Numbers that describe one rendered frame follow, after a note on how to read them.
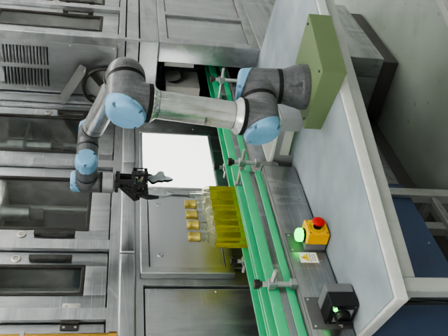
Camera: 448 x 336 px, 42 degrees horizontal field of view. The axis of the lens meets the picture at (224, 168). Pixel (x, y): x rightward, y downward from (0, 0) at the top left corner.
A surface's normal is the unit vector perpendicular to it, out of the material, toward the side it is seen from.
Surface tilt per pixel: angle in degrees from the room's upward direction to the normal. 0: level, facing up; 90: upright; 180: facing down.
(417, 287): 90
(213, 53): 90
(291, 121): 90
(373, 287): 0
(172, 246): 90
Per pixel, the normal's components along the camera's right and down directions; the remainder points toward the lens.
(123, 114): -0.06, 0.81
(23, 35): 0.12, 0.60
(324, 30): 0.17, -0.59
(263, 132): 0.19, 0.84
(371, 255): -0.98, -0.04
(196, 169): 0.14, -0.79
